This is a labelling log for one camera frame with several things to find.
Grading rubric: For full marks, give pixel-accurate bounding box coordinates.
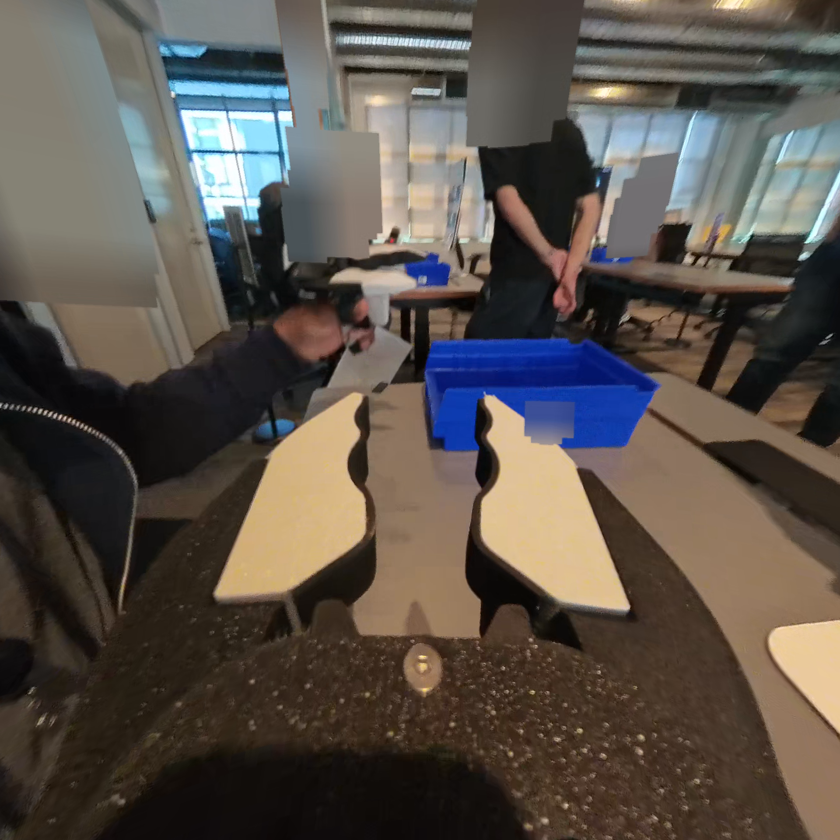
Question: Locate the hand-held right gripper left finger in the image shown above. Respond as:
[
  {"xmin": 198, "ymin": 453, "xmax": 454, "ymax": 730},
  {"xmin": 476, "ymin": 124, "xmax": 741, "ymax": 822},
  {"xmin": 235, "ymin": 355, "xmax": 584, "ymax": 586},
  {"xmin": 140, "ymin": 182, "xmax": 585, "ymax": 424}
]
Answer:
[{"xmin": 212, "ymin": 392, "xmax": 378, "ymax": 635}]

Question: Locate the wooden document stand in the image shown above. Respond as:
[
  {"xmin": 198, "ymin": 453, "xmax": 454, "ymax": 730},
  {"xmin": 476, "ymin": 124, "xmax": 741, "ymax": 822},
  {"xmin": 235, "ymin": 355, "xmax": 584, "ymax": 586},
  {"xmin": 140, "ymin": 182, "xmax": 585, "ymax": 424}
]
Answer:
[{"xmin": 768, "ymin": 620, "xmax": 840, "ymax": 736}]

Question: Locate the long wooden office table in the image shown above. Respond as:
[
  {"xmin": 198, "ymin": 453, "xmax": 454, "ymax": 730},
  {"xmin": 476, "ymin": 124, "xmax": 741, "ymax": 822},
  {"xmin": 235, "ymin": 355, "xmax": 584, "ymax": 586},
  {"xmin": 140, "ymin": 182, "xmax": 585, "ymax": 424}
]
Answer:
[{"xmin": 581, "ymin": 259, "xmax": 796, "ymax": 392}]

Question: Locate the person's dark zip jacket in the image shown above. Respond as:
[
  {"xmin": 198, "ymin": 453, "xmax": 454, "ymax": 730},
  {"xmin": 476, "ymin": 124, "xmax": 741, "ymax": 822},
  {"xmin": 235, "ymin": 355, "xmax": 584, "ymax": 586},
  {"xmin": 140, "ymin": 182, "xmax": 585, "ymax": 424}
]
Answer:
[{"xmin": 0, "ymin": 305, "xmax": 142, "ymax": 723}]

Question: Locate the person's left forearm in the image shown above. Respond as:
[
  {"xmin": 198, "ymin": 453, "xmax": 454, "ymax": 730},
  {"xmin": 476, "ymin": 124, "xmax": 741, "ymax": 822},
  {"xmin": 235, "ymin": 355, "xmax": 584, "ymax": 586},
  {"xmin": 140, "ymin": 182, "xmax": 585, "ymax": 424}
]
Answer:
[{"xmin": 128, "ymin": 322, "xmax": 309, "ymax": 488}]

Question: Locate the blue plastic bin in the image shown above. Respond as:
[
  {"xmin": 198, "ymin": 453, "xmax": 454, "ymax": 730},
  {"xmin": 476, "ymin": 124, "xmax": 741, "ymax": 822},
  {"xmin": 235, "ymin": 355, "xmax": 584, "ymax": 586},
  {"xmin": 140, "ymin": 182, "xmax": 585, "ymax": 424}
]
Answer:
[{"xmin": 423, "ymin": 338, "xmax": 660, "ymax": 452}]

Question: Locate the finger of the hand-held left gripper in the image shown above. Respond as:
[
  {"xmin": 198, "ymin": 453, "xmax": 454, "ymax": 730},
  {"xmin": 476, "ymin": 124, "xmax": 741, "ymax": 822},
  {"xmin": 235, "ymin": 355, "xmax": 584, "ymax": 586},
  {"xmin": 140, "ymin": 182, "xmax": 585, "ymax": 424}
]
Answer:
[{"xmin": 326, "ymin": 325, "xmax": 432, "ymax": 396}]

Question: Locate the white door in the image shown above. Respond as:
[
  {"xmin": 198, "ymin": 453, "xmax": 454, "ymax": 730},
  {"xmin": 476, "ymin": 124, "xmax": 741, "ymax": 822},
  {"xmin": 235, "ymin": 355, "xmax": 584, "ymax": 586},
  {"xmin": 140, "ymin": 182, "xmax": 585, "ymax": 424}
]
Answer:
[{"xmin": 92, "ymin": 13, "xmax": 231, "ymax": 368}]

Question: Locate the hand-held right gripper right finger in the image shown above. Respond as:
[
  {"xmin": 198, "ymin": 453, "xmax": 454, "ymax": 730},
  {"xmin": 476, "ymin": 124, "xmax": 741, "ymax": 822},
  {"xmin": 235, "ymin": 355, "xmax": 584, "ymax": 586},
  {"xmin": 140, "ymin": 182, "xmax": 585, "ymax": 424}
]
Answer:
[{"xmin": 466, "ymin": 392, "xmax": 633, "ymax": 632}]

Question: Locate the person's left hand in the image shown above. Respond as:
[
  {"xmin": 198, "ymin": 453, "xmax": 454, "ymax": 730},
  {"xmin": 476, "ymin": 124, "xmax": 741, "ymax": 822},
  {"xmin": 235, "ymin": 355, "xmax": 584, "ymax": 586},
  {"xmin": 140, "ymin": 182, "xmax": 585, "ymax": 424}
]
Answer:
[{"xmin": 272, "ymin": 302, "xmax": 376, "ymax": 363}]

